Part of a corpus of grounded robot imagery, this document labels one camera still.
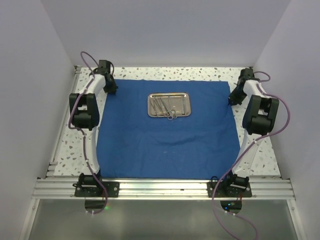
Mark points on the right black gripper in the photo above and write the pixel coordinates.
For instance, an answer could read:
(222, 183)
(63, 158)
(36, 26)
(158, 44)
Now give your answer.
(235, 101)

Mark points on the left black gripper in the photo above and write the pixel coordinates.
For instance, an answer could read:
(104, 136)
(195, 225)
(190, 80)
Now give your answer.
(112, 90)

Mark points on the blue surgical cloth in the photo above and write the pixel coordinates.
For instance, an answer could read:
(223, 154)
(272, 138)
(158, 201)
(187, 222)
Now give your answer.
(131, 144)

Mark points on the steel scalpel handle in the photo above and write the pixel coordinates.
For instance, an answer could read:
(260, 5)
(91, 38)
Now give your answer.
(170, 104)

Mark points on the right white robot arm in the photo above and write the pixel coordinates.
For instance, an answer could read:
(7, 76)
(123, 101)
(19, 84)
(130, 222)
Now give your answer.
(258, 121)

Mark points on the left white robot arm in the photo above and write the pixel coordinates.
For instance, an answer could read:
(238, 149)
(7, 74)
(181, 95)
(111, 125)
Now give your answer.
(85, 118)

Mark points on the steel surgical scissors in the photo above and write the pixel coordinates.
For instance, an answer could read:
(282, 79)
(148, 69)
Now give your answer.
(170, 114)

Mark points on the steel forceps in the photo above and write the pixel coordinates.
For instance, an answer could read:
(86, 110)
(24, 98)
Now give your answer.
(152, 103)

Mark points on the steel instrument tray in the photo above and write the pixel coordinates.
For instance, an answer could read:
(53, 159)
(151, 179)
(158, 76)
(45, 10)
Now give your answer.
(176, 101)

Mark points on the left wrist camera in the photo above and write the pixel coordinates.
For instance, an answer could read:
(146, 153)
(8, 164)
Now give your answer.
(104, 66)

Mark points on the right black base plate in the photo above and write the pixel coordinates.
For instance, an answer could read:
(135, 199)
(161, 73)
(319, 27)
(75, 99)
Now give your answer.
(227, 191)

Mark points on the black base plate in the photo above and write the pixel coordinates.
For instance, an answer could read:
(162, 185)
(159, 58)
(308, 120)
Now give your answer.
(227, 191)
(96, 191)

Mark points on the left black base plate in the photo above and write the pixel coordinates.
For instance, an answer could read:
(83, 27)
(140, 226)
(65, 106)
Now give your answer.
(96, 191)

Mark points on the aluminium front rail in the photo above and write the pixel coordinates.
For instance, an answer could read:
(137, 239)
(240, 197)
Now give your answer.
(262, 188)

